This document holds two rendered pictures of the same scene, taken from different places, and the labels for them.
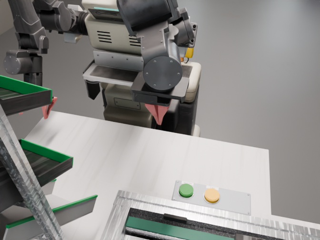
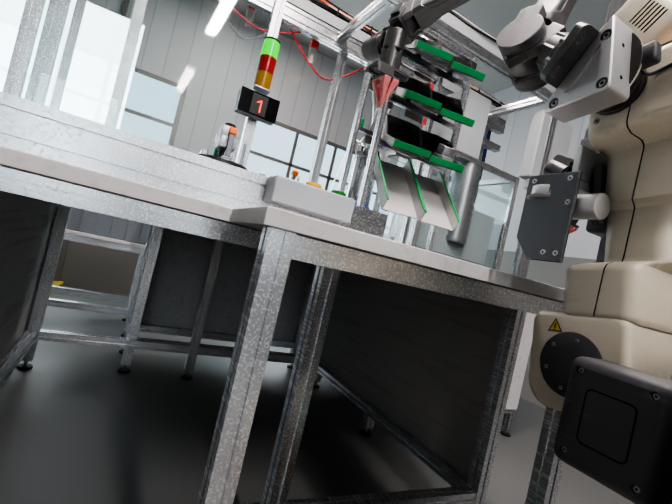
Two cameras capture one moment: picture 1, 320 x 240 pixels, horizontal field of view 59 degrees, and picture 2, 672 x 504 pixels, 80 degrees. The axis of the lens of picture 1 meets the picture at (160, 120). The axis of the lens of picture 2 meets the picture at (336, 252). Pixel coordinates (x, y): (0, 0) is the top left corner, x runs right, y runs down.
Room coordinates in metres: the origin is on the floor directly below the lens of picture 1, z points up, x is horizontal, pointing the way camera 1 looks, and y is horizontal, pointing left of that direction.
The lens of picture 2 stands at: (1.22, -0.70, 0.80)
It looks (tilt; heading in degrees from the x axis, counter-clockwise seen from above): 1 degrees up; 140
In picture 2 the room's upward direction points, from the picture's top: 13 degrees clockwise
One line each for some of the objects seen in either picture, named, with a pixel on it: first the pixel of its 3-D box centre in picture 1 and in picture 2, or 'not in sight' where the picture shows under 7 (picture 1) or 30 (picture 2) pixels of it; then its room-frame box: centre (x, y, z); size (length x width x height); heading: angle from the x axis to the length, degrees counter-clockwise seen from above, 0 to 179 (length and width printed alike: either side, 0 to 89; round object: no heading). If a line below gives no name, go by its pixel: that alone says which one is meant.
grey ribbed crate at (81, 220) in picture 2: not in sight; (100, 216); (-1.90, -0.16, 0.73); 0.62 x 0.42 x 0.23; 77
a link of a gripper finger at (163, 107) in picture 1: (154, 104); (386, 92); (0.44, 0.01, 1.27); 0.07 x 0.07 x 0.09; 77
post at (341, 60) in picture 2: not in sight; (325, 128); (-0.73, 0.66, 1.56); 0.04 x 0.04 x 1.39; 77
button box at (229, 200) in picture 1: (210, 202); (310, 200); (0.43, -0.14, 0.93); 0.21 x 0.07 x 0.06; 77
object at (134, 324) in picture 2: not in sight; (314, 312); (-0.88, 1.02, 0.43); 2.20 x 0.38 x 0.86; 77
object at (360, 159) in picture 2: not in sight; (363, 171); (-0.41, 0.75, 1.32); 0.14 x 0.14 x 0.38
